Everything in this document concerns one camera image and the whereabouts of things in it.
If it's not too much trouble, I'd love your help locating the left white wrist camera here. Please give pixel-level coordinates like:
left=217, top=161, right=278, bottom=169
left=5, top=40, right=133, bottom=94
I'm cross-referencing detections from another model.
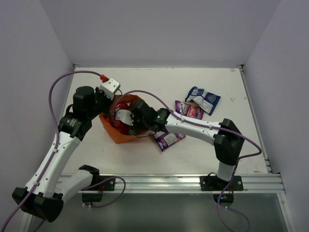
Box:
left=99, top=74, right=121, bottom=100

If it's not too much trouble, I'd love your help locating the blue white snack packet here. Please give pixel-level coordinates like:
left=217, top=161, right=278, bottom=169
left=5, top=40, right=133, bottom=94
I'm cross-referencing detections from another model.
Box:
left=185, top=87, right=221, bottom=116

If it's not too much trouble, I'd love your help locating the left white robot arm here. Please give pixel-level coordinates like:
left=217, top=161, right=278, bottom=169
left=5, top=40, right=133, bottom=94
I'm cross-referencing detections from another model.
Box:
left=12, top=84, right=119, bottom=222

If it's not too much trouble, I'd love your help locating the purple white snack packet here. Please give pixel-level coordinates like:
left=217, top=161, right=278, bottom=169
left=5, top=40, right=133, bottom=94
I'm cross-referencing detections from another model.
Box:
left=153, top=132, right=186, bottom=152

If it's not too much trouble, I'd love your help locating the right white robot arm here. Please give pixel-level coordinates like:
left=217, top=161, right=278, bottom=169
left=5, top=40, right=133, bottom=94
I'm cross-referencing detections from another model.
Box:
left=130, top=100, right=244, bottom=190

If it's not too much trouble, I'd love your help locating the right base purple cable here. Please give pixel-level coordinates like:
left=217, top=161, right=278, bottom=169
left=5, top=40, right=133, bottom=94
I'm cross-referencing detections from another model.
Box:
left=216, top=186, right=251, bottom=232

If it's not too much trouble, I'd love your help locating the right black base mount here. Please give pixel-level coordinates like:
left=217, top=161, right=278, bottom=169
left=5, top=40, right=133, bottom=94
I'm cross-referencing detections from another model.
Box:
left=199, top=172, right=244, bottom=206

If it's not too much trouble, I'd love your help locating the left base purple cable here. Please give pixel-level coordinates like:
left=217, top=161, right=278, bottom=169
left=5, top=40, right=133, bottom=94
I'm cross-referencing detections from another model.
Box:
left=83, top=177, right=126, bottom=209

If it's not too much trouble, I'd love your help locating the aluminium table rail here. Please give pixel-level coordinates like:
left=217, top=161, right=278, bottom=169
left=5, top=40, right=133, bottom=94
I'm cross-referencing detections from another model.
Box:
left=121, top=174, right=285, bottom=194

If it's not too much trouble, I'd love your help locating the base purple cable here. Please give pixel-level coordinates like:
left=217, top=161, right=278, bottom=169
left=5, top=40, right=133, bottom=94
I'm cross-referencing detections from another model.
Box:
left=83, top=177, right=126, bottom=209
left=216, top=186, right=251, bottom=232

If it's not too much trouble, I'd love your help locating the red snack packet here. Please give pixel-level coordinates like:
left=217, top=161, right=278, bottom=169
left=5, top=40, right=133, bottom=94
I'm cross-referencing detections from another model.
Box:
left=113, top=101, right=132, bottom=114

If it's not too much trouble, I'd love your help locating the purple Fox's candy bag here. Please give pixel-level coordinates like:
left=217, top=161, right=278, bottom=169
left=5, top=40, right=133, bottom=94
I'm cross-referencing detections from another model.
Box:
left=175, top=101, right=204, bottom=120

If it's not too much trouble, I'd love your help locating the orange paper bag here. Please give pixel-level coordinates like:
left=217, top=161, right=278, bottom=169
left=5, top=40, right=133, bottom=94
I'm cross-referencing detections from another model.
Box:
left=99, top=94, right=152, bottom=144

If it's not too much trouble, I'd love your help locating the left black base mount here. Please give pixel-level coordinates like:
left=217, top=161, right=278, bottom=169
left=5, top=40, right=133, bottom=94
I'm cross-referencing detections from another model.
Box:
left=82, top=175, right=115, bottom=205

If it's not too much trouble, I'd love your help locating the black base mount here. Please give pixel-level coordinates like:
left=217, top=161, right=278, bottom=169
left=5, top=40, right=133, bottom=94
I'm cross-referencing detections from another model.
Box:
left=82, top=175, right=115, bottom=205
left=199, top=172, right=244, bottom=206

